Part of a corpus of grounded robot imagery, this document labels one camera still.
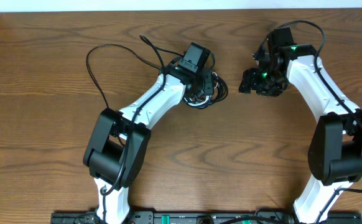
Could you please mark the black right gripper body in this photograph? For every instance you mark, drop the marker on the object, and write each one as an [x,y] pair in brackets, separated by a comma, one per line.
[266,83]

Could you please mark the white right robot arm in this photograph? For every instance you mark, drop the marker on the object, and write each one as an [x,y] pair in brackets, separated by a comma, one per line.
[335,151]

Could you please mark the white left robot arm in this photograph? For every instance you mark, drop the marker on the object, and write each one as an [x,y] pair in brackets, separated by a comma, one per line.
[117,146]

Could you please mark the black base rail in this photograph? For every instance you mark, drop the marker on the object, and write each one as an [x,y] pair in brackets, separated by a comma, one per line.
[146,217]

